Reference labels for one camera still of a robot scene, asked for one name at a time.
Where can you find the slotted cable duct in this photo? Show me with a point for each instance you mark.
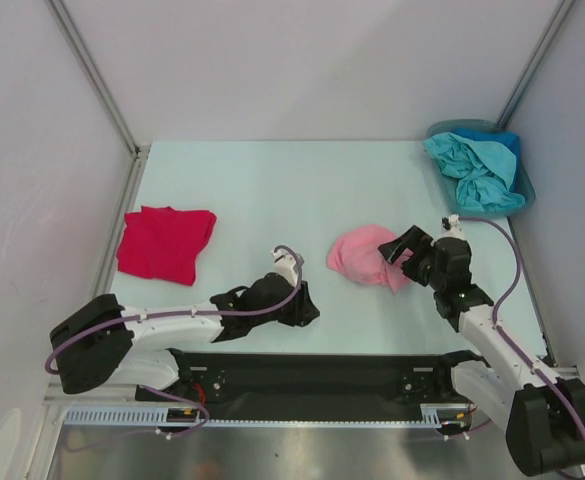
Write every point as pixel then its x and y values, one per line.
pixel 425 416

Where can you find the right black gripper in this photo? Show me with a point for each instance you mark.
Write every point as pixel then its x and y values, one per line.
pixel 419 259

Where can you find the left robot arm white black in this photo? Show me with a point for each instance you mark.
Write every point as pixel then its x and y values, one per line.
pixel 106 343

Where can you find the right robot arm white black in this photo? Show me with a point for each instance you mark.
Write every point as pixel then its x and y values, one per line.
pixel 541 412

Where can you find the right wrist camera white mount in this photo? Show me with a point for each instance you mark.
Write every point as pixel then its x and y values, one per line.
pixel 451 227

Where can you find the dark blue t shirt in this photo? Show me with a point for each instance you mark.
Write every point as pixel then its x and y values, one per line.
pixel 498 152

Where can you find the right aluminium frame post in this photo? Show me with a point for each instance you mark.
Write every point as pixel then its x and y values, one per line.
pixel 550 34

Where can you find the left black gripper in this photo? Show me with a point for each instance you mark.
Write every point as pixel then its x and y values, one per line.
pixel 303 310

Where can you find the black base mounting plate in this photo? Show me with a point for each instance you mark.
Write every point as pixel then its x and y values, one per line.
pixel 317 387

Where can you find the aluminium frame post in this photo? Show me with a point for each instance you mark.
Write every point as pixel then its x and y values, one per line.
pixel 87 63
pixel 550 34

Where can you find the light blue t shirt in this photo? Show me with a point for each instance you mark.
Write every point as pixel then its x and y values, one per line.
pixel 476 190

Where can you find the left aluminium frame post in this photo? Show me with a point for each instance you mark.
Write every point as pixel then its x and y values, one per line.
pixel 87 63

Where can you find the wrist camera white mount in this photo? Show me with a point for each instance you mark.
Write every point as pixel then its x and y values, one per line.
pixel 451 227
pixel 287 264

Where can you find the red folded t shirt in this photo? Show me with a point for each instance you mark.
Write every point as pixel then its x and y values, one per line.
pixel 162 243

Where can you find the pink t shirt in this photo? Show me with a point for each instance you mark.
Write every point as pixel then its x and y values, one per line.
pixel 356 257

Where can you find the teal plastic basket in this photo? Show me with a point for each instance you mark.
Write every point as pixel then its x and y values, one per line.
pixel 523 183

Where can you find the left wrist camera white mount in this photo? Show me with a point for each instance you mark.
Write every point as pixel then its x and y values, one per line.
pixel 287 264

